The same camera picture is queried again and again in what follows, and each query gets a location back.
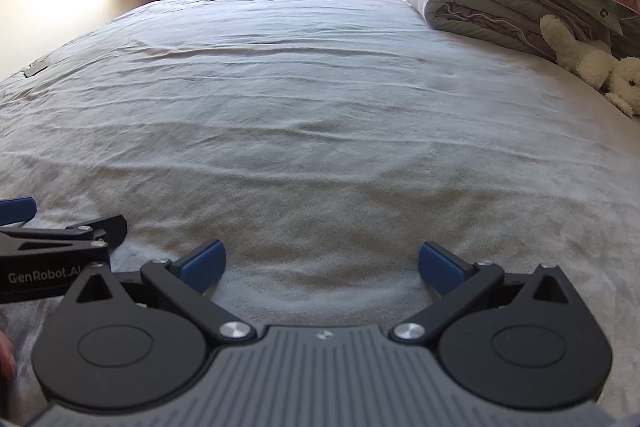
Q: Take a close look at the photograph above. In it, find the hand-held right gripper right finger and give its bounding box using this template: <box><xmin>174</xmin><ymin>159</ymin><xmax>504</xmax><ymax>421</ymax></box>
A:
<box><xmin>390</xmin><ymin>242</ymin><xmax>583</xmax><ymax>344</ymax></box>

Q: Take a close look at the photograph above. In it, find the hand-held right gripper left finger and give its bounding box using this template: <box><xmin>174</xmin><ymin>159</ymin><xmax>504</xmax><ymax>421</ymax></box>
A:
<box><xmin>62</xmin><ymin>239</ymin><xmax>257</xmax><ymax>344</ymax></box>

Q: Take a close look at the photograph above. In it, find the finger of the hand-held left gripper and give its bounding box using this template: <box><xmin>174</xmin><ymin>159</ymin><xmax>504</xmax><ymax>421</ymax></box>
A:
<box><xmin>0</xmin><ymin>214</ymin><xmax>128</xmax><ymax>254</ymax></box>
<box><xmin>0</xmin><ymin>197</ymin><xmax>38</xmax><ymax>227</ymax></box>

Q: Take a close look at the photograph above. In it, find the person's left hand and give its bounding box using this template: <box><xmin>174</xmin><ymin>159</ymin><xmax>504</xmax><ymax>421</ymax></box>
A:
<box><xmin>0</xmin><ymin>332</ymin><xmax>18</xmax><ymax>380</ymax></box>

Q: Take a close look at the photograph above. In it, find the bed with light grey sheet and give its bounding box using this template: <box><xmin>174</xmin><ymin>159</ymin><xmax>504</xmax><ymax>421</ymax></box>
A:
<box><xmin>0</xmin><ymin>0</ymin><xmax>640</xmax><ymax>413</ymax></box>

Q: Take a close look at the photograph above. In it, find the cream plush rabbit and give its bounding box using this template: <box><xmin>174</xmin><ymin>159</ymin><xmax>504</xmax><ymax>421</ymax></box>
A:
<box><xmin>540</xmin><ymin>14</ymin><xmax>621</xmax><ymax>90</ymax></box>

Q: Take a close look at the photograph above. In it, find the cream plush dog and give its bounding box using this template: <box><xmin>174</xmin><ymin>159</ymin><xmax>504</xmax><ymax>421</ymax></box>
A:
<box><xmin>602</xmin><ymin>56</ymin><xmax>640</xmax><ymax>118</ymax></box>

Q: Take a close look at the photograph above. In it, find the white folded quilt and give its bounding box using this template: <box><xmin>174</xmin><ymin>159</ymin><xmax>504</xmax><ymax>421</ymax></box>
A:
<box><xmin>404</xmin><ymin>0</ymin><xmax>557</xmax><ymax>60</ymax></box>

